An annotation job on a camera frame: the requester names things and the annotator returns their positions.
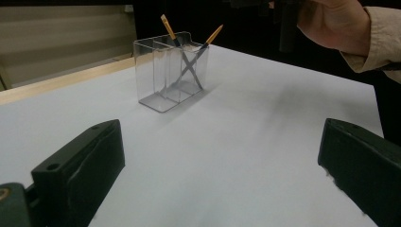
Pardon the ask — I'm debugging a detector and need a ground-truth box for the black pencil with orange end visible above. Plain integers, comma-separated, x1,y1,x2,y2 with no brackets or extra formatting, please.
173,24,225,86
160,13,204,91

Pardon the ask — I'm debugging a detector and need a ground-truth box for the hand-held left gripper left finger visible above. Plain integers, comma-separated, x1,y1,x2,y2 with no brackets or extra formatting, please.
30,118,126,227

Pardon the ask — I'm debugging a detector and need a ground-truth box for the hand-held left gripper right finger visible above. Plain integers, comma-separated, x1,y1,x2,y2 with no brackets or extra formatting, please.
317,117,401,227

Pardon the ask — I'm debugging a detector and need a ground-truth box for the clear plastic pen holder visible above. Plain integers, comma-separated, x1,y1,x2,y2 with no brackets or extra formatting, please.
132,30,210,114

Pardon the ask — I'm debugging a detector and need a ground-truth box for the wooden table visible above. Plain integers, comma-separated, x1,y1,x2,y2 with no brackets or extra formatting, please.
0,56,137,107

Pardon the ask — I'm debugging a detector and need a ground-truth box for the white table mat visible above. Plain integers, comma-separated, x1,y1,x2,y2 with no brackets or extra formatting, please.
0,44,386,227

